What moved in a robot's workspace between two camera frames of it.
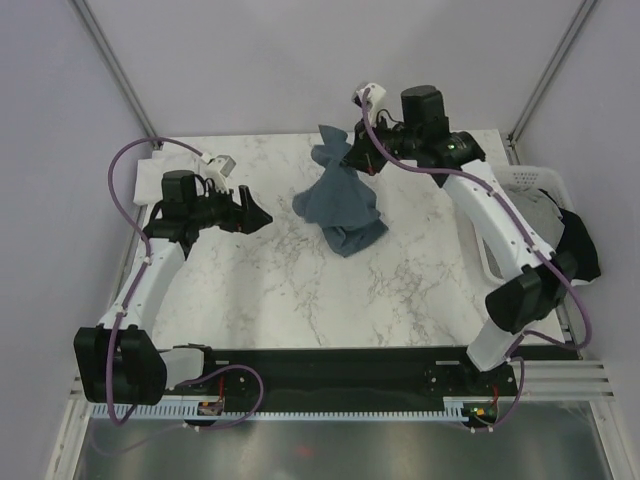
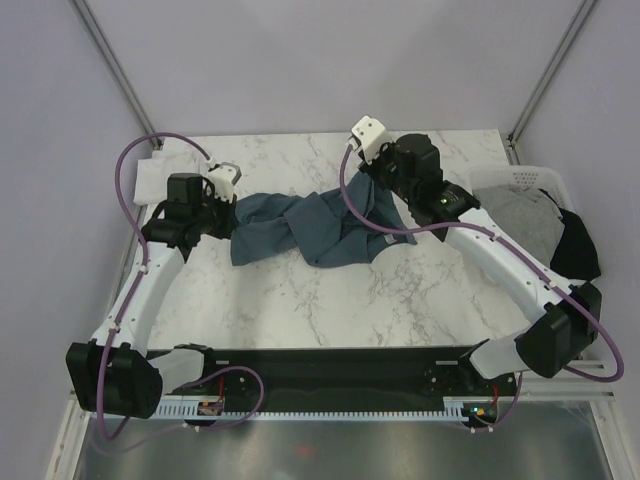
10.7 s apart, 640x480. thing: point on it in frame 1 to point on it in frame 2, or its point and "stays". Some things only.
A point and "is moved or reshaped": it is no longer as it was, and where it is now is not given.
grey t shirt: (542, 215) stays
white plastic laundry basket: (496, 258) stays
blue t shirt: (342, 203) is moved or reshaped
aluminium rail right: (564, 380) stays
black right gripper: (363, 155) to (387, 149)
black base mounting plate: (426, 375) stays
